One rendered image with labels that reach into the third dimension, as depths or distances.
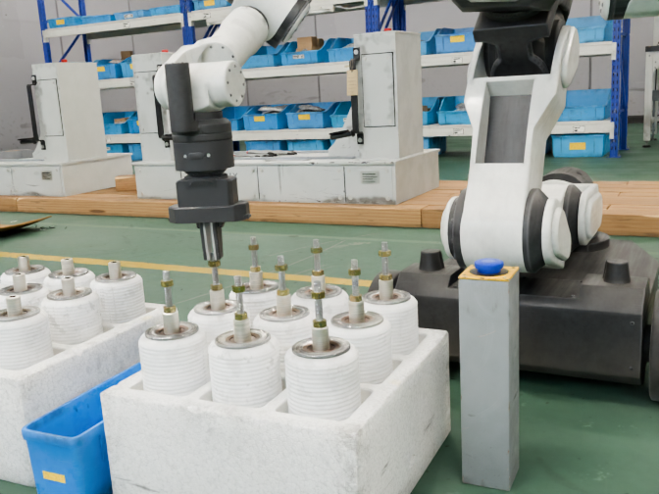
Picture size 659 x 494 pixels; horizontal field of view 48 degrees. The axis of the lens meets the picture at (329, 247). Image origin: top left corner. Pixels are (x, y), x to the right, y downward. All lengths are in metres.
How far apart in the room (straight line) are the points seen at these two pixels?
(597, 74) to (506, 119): 7.94
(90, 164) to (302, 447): 3.61
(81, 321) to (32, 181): 3.15
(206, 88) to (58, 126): 3.28
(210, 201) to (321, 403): 0.36
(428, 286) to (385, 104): 1.81
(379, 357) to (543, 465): 0.33
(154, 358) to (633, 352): 0.80
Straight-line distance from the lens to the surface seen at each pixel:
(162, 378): 1.05
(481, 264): 1.03
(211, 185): 1.09
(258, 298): 1.21
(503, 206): 1.24
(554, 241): 1.25
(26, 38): 8.98
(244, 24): 1.22
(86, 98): 4.43
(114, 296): 1.40
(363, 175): 3.17
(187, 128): 1.06
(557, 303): 1.37
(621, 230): 2.84
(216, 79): 1.06
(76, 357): 1.27
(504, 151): 1.34
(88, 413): 1.27
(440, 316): 1.43
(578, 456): 1.24
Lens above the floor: 0.58
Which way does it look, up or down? 12 degrees down
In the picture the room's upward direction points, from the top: 3 degrees counter-clockwise
